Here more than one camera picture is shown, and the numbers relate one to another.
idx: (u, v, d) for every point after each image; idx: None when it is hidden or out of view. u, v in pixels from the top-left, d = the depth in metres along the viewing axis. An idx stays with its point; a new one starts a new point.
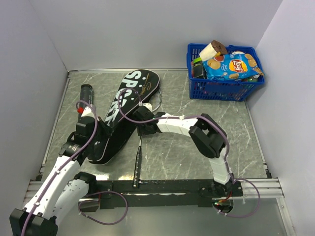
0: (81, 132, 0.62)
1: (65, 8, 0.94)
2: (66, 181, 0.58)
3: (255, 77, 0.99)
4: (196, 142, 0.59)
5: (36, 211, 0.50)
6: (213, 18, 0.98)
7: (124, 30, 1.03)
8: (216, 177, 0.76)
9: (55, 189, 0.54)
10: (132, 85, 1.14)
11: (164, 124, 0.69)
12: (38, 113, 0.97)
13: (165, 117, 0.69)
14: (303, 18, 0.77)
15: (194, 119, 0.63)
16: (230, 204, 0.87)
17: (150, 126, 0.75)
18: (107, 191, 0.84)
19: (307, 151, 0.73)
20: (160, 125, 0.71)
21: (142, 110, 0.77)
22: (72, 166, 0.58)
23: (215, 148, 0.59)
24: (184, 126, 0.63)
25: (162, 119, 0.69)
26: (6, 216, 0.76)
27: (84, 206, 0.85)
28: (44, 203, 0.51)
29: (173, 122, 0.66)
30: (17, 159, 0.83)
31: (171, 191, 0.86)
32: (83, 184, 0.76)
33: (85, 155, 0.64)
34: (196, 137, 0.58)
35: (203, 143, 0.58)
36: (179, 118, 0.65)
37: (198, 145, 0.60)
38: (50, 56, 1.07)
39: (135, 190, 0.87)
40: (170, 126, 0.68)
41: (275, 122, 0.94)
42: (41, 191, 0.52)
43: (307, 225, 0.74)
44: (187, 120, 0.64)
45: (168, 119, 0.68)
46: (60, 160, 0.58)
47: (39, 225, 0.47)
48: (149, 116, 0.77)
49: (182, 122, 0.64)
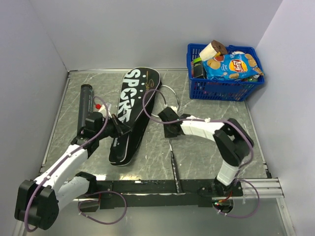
0: (90, 127, 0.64)
1: (65, 8, 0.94)
2: (74, 166, 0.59)
3: (255, 77, 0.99)
4: (221, 147, 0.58)
5: (46, 184, 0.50)
6: (213, 18, 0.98)
7: (125, 30, 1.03)
8: (220, 176, 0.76)
9: (65, 169, 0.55)
10: (133, 84, 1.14)
11: (188, 126, 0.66)
12: (38, 113, 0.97)
13: (189, 119, 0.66)
14: (303, 19, 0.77)
15: (220, 124, 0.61)
16: (230, 204, 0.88)
17: (174, 127, 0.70)
18: (107, 191, 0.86)
19: (307, 152, 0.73)
20: (184, 127, 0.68)
21: (169, 110, 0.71)
22: (83, 153, 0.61)
23: (240, 156, 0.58)
24: (208, 130, 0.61)
25: (186, 121, 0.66)
26: (5, 216, 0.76)
27: (84, 206, 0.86)
28: (54, 178, 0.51)
29: (197, 124, 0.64)
30: (17, 159, 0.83)
31: (171, 191, 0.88)
32: (84, 180, 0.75)
33: (94, 148, 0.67)
34: (221, 142, 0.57)
35: (229, 150, 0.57)
36: (205, 120, 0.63)
37: (223, 151, 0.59)
38: (50, 55, 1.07)
39: (135, 190, 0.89)
40: (194, 129, 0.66)
41: (275, 121, 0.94)
42: (51, 168, 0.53)
43: (307, 225, 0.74)
44: (212, 124, 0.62)
45: (192, 121, 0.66)
46: (72, 146, 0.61)
47: (47, 197, 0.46)
48: (174, 117, 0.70)
49: (207, 126, 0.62)
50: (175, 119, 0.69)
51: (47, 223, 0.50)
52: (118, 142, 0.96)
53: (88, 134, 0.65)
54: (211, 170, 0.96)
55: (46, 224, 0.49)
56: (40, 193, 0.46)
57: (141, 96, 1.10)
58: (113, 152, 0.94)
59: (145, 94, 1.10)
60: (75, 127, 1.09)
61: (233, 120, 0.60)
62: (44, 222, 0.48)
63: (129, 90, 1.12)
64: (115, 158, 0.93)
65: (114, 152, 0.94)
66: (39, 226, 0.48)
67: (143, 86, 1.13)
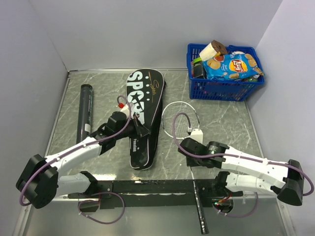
0: (111, 125, 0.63)
1: (65, 8, 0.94)
2: (84, 157, 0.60)
3: (255, 77, 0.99)
4: (287, 196, 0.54)
5: (53, 165, 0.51)
6: (213, 18, 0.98)
7: (124, 30, 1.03)
8: (231, 186, 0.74)
9: (75, 157, 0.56)
10: (138, 87, 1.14)
11: (235, 165, 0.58)
12: (37, 113, 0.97)
13: (236, 156, 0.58)
14: (303, 18, 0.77)
15: (283, 168, 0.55)
16: (230, 204, 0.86)
17: (208, 161, 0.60)
18: (107, 192, 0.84)
19: (307, 152, 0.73)
20: (227, 164, 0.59)
21: (192, 143, 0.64)
22: (96, 148, 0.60)
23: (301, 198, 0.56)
24: (270, 174, 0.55)
25: (233, 158, 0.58)
26: (5, 216, 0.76)
27: (83, 206, 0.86)
28: (62, 162, 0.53)
29: (252, 165, 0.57)
30: (17, 159, 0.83)
31: (171, 191, 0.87)
32: (86, 179, 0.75)
33: (109, 147, 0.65)
34: (294, 194, 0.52)
35: (299, 200, 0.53)
36: (263, 162, 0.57)
37: (285, 198, 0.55)
38: (50, 55, 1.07)
39: (135, 190, 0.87)
40: (243, 168, 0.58)
41: (275, 121, 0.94)
42: (64, 152, 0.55)
43: (307, 225, 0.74)
44: (272, 166, 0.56)
45: (240, 159, 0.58)
46: (89, 138, 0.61)
47: (48, 178, 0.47)
48: (200, 149, 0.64)
49: (267, 169, 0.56)
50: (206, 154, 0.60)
51: (41, 203, 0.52)
52: (138, 146, 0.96)
53: (108, 132, 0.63)
54: (211, 170, 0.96)
55: (39, 203, 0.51)
56: (45, 172, 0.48)
57: (150, 98, 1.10)
58: (134, 157, 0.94)
59: (153, 96, 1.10)
60: (75, 127, 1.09)
61: (295, 163, 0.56)
62: (38, 200, 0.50)
63: (136, 93, 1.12)
64: (138, 162, 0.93)
65: (135, 156, 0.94)
66: (32, 203, 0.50)
67: (148, 87, 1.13)
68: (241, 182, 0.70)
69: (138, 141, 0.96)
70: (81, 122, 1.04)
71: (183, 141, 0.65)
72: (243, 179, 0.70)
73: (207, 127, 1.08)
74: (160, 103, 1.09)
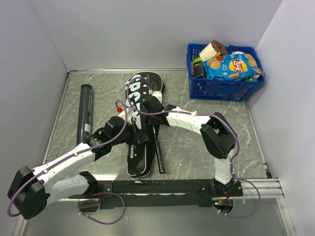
0: (108, 130, 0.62)
1: (65, 8, 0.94)
2: (76, 166, 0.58)
3: (255, 77, 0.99)
4: (207, 142, 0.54)
5: (40, 178, 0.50)
6: (213, 18, 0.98)
7: (124, 30, 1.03)
8: (217, 176, 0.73)
9: (65, 168, 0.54)
10: (136, 88, 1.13)
11: (173, 118, 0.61)
12: (37, 113, 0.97)
13: (175, 111, 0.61)
14: (303, 18, 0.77)
15: (207, 117, 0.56)
16: (230, 204, 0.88)
17: (159, 118, 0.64)
18: (107, 192, 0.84)
19: (308, 151, 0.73)
20: (170, 120, 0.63)
21: (153, 101, 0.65)
22: (89, 156, 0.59)
23: (226, 150, 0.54)
24: (195, 123, 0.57)
25: (173, 112, 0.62)
26: (4, 216, 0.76)
27: (83, 206, 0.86)
28: (50, 174, 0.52)
29: (183, 117, 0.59)
30: (17, 159, 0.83)
31: (171, 191, 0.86)
32: (84, 181, 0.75)
33: (104, 152, 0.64)
34: (208, 137, 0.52)
35: (215, 145, 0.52)
36: (191, 114, 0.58)
37: (208, 147, 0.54)
38: (50, 56, 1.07)
39: (135, 190, 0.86)
40: (180, 122, 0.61)
41: (275, 122, 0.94)
42: (52, 162, 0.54)
43: (307, 225, 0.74)
44: (199, 117, 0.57)
45: (178, 113, 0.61)
46: (83, 145, 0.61)
47: (35, 192, 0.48)
48: (159, 107, 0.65)
49: (193, 119, 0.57)
50: (159, 110, 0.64)
51: (31, 213, 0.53)
52: (135, 153, 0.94)
53: (104, 137, 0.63)
54: (211, 170, 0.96)
55: (29, 213, 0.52)
56: (32, 187, 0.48)
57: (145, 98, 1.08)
58: (131, 163, 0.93)
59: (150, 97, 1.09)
60: (75, 127, 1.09)
61: (219, 114, 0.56)
62: (27, 212, 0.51)
63: (133, 95, 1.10)
64: (136, 169, 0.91)
65: (132, 163, 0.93)
66: (22, 214, 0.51)
67: (146, 88, 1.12)
68: (219, 172, 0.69)
69: (136, 147, 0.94)
70: (80, 122, 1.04)
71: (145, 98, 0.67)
72: (218, 169, 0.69)
73: None
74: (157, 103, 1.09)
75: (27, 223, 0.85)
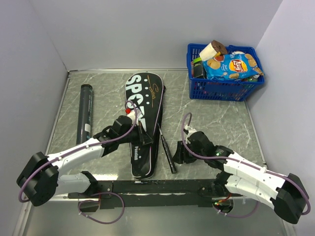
0: (116, 128, 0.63)
1: (65, 8, 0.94)
2: (85, 158, 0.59)
3: (255, 77, 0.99)
4: (279, 206, 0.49)
5: (54, 164, 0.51)
6: (213, 18, 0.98)
7: (124, 30, 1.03)
8: (232, 184, 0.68)
9: (77, 158, 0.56)
10: (137, 89, 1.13)
11: (235, 169, 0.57)
12: (37, 113, 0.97)
13: (237, 160, 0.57)
14: (303, 18, 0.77)
15: (281, 179, 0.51)
16: (230, 204, 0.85)
17: (212, 162, 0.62)
18: (107, 193, 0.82)
19: (308, 152, 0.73)
20: (228, 167, 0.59)
21: (205, 140, 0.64)
22: (99, 150, 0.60)
23: (299, 216, 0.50)
24: (265, 183, 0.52)
25: (234, 162, 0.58)
26: (4, 217, 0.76)
27: (84, 206, 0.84)
28: (63, 162, 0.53)
29: (249, 172, 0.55)
30: (17, 159, 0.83)
31: (171, 191, 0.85)
32: (86, 179, 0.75)
33: (111, 149, 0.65)
34: (284, 205, 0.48)
35: (290, 211, 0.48)
36: (260, 169, 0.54)
37: (279, 209, 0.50)
38: (50, 56, 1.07)
39: (135, 190, 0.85)
40: (241, 173, 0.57)
41: (275, 122, 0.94)
42: (66, 151, 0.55)
43: (307, 226, 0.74)
44: (269, 175, 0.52)
45: (240, 164, 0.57)
46: (93, 139, 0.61)
47: (49, 176, 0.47)
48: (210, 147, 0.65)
49: (263, 177, 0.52)
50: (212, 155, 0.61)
51: (39, 200, 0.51)
52: (140, 155, 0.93)
53: (111, 135, 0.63)
54: (211, 170, 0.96)
55: (37, 201, 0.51)
56: (46, 171, 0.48)
57: (149, 102, 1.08)
58: (135, 165, 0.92)
59: (153, 99, 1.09)
60: (75, 127, 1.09)
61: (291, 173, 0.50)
62: (36, 198, 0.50)
63: (135, 97, 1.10)
64: (141, 171, 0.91)
65: (137, 165, 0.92)
66: (31, 200, 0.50)
67: (147, 89, 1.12)
68: (243, 184, 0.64)
69: (140, 149, 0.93)
70: (80, 123, 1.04)
71: (196, 135, 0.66)
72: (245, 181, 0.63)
73: (207, 127, 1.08)
74: (160, 106, 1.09)
75: (27, 222, 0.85)
